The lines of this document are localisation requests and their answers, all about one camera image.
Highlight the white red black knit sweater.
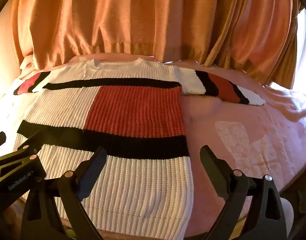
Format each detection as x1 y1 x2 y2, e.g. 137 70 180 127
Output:
14 59 264 239

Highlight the pink blanket with white bows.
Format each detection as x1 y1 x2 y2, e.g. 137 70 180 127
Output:
0 52 306 240

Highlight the orange satin curtain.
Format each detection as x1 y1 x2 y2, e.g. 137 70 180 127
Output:
11 0 300 88

